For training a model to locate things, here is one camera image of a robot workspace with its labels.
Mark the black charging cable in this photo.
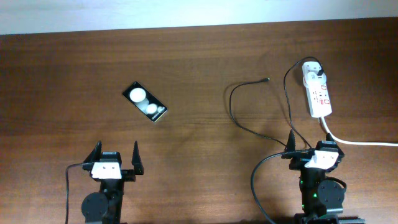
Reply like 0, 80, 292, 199
229, 56, 325, 149

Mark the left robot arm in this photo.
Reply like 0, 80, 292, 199
81, 141, 144, 224

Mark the white charger adapter plug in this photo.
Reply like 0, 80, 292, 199
302, 61, 326, 88

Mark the black camera cable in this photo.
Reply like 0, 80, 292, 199
250, 151, 293, 224
65, 163, 85, 224

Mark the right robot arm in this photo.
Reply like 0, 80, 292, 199
281, 131, 366, 224

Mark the black smartphone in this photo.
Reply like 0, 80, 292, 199
122, 82, 168, 123

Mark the left black camera cable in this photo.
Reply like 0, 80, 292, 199
65, 163, 85, 224

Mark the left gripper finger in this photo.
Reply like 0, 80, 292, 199
83, 141, 102, 164
131, 141, 144, 175

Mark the white power strip cord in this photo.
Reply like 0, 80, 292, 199
319, 116, 398, 147

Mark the white power strip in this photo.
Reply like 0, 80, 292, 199
302, 61, 333, 118

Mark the right black camera cable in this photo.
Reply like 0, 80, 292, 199
250, 151, 293, 224

